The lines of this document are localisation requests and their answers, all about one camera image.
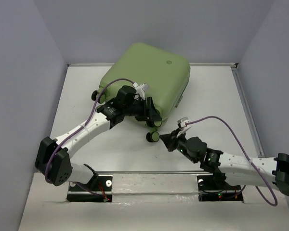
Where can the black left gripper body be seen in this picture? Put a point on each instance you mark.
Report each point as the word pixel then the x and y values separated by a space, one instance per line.
pixel 139 110

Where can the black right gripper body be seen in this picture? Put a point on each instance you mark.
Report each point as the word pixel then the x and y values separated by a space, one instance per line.
pixel 181 142

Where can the green hard-shell suitcase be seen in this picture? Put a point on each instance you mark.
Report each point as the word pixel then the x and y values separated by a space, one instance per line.
pixel 167 75

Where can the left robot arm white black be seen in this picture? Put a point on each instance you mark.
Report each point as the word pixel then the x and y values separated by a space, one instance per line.
pixel 54 155

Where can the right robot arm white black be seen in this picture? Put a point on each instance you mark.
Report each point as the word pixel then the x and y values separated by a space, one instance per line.
pixel 272 172

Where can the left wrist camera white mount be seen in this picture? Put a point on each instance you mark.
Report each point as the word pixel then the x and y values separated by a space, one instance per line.
pixel 141 89

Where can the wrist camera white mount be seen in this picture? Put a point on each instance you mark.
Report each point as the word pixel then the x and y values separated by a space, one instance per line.
pixel 141 89
pixel 183 125

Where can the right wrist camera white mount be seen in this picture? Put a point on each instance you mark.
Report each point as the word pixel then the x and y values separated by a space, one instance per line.
pixel 183 125

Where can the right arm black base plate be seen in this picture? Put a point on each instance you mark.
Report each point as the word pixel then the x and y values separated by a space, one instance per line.
pixel 209 191

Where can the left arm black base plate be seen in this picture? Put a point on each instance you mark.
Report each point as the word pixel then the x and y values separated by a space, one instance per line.
pixel 100 193

